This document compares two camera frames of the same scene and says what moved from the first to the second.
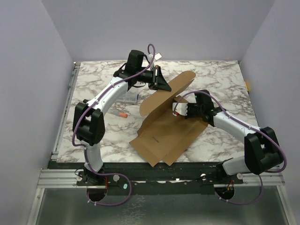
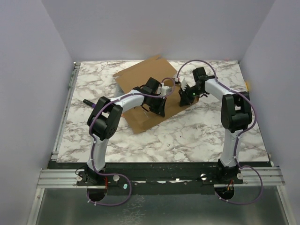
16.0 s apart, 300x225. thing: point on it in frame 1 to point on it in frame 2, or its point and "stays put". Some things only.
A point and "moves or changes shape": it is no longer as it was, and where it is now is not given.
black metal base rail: x=153 y=178 stays put
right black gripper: x=190 y=110 to x=185 y=96
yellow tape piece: x=246 y=86 stays put
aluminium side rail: x=65 y=112 stays put
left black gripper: x=158 y=81 to x=159 y=109
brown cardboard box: x=162 y=135 moves or changes shape
